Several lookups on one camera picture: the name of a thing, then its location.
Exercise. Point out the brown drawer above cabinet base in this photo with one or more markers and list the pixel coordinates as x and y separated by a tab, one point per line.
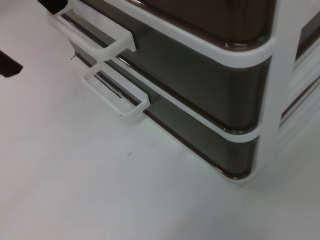
200	145

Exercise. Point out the brown drawer with snack bags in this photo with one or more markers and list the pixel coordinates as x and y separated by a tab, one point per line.
200	82

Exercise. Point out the white drawer cabinet frame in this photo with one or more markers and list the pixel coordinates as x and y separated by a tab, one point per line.
282	75

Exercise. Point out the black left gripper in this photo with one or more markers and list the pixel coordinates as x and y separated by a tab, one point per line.
53	5

